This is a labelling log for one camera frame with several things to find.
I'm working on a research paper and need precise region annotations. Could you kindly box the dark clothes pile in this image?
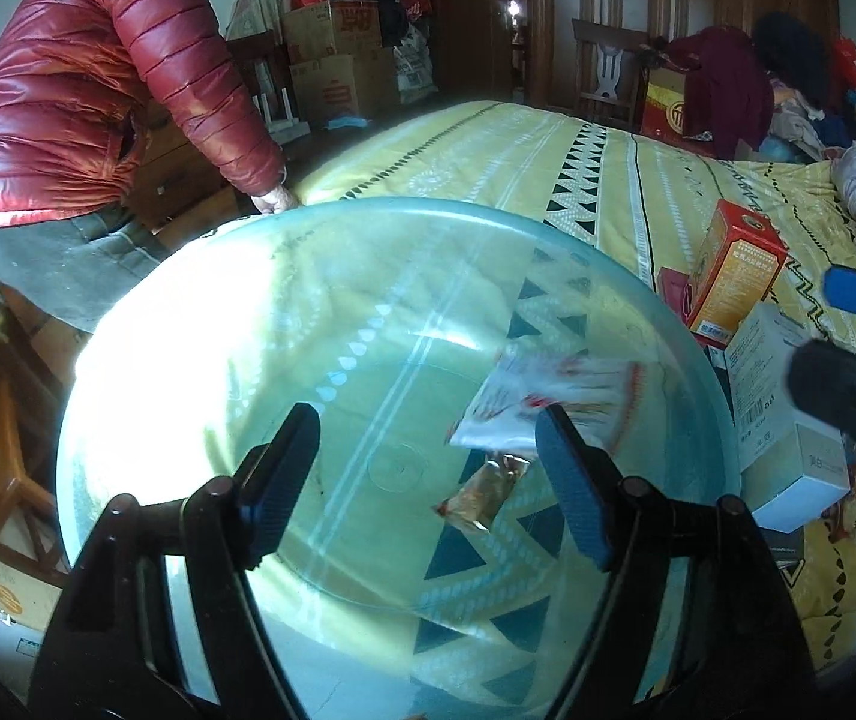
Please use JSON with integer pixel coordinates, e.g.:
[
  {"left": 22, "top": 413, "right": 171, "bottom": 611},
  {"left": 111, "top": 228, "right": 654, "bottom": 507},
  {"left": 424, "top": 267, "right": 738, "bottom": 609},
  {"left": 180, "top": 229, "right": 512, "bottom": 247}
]
[{"left": 752, "top": 11, "right": 856, "bottom": 163}]

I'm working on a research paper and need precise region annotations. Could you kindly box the orange red carton box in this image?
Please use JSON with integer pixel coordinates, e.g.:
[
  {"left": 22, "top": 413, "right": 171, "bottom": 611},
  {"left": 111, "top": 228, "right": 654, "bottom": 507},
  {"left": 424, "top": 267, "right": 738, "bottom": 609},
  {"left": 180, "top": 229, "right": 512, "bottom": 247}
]
[{"left": 683, "top": 199, "right": 787, "bottom": 349}]

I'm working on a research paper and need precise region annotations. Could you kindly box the red white rice cracker bag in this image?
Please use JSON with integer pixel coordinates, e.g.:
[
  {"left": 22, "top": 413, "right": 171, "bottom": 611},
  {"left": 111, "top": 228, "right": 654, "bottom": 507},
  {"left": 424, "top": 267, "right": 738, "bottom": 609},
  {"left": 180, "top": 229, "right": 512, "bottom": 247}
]
[{"left": 447, "top": 353, "right": 645, "bottom": 457}]

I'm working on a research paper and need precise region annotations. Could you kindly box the person in red jacket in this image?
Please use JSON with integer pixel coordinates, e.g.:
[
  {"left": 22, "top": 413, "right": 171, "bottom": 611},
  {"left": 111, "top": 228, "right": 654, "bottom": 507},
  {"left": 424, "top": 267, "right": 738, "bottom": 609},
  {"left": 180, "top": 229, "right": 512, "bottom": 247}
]
[{"left": 0, "top": 0, "right": 298, "bottom": 332}]

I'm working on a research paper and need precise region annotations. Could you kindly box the red yellow gift box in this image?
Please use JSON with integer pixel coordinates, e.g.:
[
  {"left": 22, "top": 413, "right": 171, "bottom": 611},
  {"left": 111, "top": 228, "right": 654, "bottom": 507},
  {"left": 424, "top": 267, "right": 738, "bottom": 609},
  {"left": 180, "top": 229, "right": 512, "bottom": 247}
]
[{"left": 641, "top": 68, "right": 699, "bottom": 153}]

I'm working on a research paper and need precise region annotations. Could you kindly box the clear blue plastic basin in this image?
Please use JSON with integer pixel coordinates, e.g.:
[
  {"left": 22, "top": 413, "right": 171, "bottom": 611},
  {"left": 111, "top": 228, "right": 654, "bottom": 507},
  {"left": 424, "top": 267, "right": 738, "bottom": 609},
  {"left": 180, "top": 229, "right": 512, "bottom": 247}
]
[{"left": 57, "top": 199, "right": 738, "bottom": 718}]

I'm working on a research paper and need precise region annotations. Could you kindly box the flat red box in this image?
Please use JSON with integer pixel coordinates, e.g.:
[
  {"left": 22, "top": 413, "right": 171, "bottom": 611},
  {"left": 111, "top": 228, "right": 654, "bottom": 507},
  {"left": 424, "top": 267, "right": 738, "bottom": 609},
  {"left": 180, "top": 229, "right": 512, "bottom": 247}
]
[{"left": 657, "top": 266, "right": 691, "bottom": 325}]

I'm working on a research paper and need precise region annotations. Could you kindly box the yellow patterned bedspread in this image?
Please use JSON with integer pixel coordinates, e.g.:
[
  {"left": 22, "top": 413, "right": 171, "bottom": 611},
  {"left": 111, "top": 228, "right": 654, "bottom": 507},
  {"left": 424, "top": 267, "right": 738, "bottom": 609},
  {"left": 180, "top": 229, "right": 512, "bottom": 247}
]
[{"left": 202, "top": 97, "right": 856, "bottom": 720}]

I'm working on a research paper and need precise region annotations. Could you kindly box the wooden chair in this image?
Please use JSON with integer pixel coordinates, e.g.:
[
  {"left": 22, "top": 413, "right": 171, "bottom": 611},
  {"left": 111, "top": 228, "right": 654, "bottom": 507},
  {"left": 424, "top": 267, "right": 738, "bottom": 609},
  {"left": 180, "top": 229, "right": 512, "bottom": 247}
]
[{"left": 572, "top": 20, "right": 649, "bottom": 133}]

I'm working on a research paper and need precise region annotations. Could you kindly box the white barcode box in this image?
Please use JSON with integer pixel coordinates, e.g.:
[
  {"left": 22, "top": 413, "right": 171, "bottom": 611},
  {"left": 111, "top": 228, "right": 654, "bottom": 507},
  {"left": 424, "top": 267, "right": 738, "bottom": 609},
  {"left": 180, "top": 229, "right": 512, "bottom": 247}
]
[{"left": 725, "top": 302, "right": 849, "bottom": 533}]

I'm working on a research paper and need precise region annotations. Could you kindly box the cardboard boxes stack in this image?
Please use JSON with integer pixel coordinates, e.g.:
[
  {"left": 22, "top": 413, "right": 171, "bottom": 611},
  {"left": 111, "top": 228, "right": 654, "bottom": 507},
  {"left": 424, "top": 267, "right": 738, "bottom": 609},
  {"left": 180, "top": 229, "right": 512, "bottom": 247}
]
[{"left": 281, "top": 0, "right": 400, "bottom": 127}]

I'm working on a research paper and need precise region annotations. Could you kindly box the maroon jacket pile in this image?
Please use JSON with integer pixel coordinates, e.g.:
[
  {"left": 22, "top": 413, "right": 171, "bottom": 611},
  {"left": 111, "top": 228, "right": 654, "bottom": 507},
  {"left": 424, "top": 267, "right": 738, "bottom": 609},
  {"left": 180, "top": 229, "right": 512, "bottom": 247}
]
[{"left": 663, "top": 26, "right": 774, "bottom": 160}]

